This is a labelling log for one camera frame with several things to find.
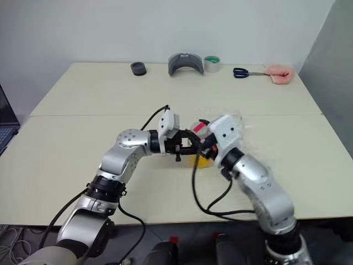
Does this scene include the grey curved plastic shield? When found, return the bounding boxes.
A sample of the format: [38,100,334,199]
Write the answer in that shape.
[167,52,205,76]

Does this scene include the grey tape roll green core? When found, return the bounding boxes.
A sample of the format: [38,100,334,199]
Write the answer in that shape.
[204,55,221,74]

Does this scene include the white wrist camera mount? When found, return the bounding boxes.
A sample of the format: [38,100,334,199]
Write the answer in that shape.
[208,114,245,169]
[157,110,181,154]

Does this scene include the white floor cable bundle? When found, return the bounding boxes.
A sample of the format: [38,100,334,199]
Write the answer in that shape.
[0,225,31,263]

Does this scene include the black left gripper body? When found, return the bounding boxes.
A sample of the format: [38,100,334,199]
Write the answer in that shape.
[165,129,191,164]

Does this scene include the black tape roll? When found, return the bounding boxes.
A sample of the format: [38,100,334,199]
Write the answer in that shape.
[130,61,147,77]

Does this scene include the clear orange juice bottle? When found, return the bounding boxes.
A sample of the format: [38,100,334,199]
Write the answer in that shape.
[186,121,215,169]

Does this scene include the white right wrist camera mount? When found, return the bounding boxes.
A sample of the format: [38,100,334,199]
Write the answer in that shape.
[208,114,245,169]

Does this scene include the dark rounded block red tab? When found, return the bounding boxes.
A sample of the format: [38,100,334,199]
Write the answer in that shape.
[143,239,180,265]
[212,232,249,265]

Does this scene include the dark laptop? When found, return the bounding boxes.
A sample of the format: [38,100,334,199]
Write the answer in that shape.
[0,82,22,157]

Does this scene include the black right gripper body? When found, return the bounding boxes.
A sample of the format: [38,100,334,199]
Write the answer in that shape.
[201,134,220,162]

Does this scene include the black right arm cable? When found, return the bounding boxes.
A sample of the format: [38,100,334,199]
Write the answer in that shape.
[191,153,259,221]

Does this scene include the black handled scissors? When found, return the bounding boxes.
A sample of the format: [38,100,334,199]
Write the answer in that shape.
[233,67,270,80]

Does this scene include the pink fluffy cloth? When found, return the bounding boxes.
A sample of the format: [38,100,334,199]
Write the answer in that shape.
[264,63,296,86]

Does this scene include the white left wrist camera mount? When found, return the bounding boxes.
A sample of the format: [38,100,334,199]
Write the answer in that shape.
[157,110,181,154]

